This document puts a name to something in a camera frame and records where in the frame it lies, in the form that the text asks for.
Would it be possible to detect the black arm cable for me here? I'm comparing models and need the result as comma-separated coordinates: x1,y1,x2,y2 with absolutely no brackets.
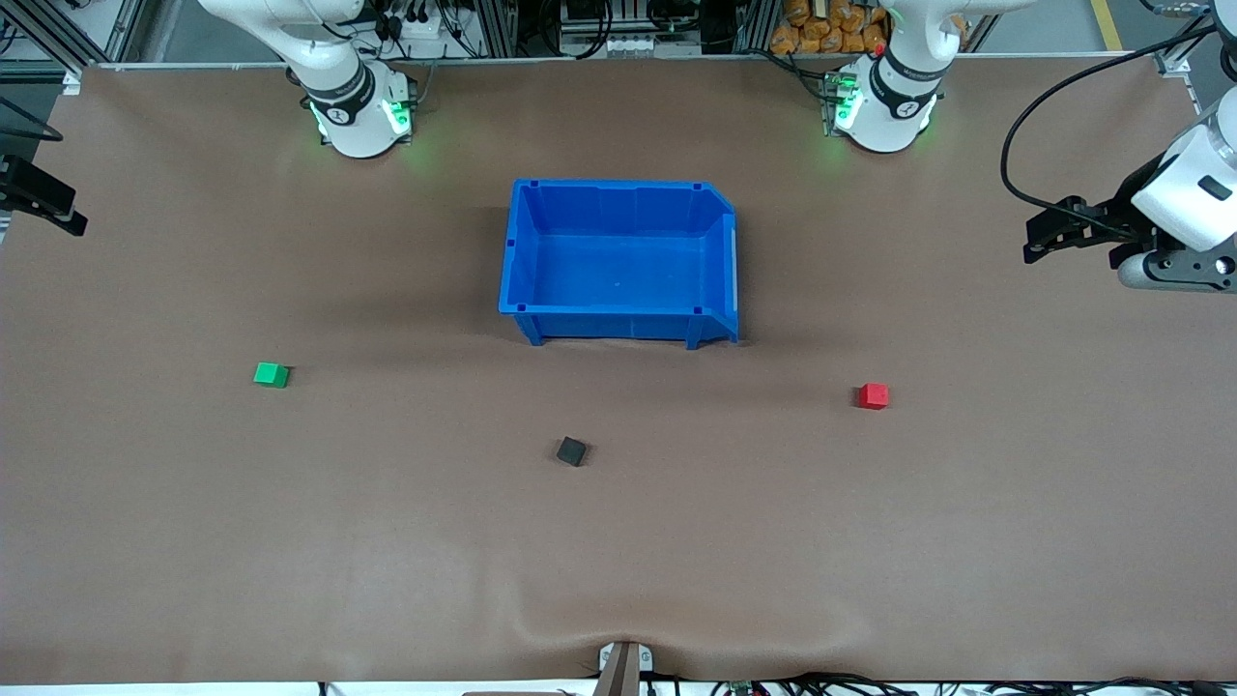
1000,19,1237,214
0,97,65,143

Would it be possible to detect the white socket strip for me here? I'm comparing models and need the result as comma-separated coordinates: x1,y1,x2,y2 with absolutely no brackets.
568,31,703,58

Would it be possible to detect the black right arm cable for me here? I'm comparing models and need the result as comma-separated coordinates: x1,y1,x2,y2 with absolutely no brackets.
0,97,65,143

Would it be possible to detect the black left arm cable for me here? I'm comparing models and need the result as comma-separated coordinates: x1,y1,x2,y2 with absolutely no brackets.
1000,19,1237,214

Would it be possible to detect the aluminium corner frame rail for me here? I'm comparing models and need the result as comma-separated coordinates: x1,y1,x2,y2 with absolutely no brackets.
1153,27,1221,80

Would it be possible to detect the aluminium frame strut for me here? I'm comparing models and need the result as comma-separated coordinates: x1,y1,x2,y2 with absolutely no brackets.
0,0,148,67

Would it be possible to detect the orange packet pile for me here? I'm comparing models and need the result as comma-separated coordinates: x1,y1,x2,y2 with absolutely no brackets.
770,0,967,56

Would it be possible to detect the aluminium extrusion post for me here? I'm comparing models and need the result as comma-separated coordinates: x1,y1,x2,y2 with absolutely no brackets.
474,0,519,59
734,0,780,55

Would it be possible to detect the black floor cable bundle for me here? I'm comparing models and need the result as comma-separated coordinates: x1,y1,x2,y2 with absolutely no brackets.
710,672,1237,696

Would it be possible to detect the white power strip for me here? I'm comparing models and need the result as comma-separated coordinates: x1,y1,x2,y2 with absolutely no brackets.
379,8,457,45

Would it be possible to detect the metal table clamp bracket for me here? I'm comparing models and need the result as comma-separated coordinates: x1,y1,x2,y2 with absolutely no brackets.
596,641,655,696

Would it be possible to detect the blue plastic storage bin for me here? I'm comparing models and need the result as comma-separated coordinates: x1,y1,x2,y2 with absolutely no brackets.
498,178,741,350

